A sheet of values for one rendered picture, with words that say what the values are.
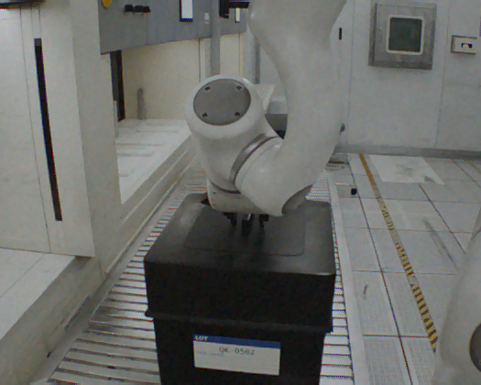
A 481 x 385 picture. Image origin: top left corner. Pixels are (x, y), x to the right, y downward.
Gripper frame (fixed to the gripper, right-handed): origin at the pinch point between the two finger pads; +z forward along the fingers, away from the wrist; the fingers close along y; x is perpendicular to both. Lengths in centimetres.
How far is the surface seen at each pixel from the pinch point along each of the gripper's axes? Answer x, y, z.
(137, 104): -103, 77, 115
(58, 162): -10.2, 40.0, 3.9
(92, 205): -4.4, 34.1, 11.8
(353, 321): 12.2, -21.2, 27.1
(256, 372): 25.0, -3.2, 6.4
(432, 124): -252, -149, 346
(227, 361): 23.7, 1.4, 5.2
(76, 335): 21.8, 34.3, 17.5
